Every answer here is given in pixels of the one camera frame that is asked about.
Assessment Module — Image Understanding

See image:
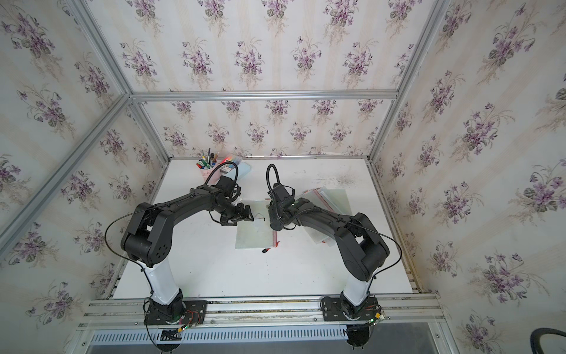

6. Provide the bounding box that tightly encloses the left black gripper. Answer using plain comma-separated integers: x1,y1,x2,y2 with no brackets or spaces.
212,201,254,226

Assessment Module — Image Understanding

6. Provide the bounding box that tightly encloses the mesh document bag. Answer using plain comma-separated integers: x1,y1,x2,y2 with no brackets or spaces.
235,200,277,250
300,187,352,247

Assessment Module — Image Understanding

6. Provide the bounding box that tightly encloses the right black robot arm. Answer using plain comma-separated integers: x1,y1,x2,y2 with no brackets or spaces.
265,164,391,319

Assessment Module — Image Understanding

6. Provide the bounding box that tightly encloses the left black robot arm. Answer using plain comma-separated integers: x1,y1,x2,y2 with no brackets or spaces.
109,160,254,318

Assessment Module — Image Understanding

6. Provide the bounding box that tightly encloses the light blue pencil case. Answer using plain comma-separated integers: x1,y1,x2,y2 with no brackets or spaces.
226,162,251,181

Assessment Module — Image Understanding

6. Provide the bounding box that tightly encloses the colourful marker box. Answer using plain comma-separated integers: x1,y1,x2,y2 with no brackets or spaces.
221,155,242,174

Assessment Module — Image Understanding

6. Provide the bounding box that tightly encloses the pink pen cup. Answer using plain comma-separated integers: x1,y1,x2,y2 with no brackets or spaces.
200,168,222,185

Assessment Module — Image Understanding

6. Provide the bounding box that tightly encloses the white ventilation grille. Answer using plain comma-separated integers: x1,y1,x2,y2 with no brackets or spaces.
90,324,347,346

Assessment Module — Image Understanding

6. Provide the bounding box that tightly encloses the black chair part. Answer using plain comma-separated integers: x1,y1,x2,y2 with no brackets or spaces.
529,327,565,354

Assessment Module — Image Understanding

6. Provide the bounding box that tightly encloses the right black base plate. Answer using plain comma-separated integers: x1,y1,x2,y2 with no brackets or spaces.
320,294,383,322

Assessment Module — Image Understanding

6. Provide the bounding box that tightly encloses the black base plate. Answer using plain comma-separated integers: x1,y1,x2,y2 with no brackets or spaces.
320,294,383,322
144,299,209,327

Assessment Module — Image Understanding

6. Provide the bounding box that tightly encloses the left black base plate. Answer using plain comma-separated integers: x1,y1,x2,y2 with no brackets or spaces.
144,299,209,327

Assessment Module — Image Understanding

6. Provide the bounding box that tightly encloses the aluminium mounting rail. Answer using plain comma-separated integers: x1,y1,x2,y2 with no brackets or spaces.
78,294,447,330

